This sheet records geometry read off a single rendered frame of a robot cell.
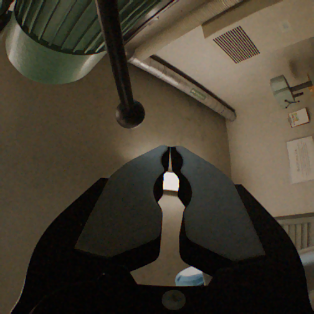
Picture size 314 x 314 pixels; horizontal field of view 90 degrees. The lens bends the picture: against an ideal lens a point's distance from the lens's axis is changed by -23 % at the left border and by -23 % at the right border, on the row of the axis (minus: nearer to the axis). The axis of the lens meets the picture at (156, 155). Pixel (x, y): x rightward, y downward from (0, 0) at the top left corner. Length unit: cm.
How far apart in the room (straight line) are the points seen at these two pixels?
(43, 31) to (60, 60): 5
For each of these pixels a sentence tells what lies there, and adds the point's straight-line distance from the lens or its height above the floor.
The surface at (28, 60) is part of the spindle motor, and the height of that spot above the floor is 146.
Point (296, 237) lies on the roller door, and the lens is 306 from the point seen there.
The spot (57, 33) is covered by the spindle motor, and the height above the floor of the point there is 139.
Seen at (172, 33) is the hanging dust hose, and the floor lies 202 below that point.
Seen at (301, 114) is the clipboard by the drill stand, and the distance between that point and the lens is 321.
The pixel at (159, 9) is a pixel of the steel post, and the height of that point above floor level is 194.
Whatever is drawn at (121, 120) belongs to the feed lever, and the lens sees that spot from 23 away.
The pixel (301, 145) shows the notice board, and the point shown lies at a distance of 310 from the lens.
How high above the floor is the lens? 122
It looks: 45 degrees up
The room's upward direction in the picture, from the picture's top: 106 degrees counter-clockwise
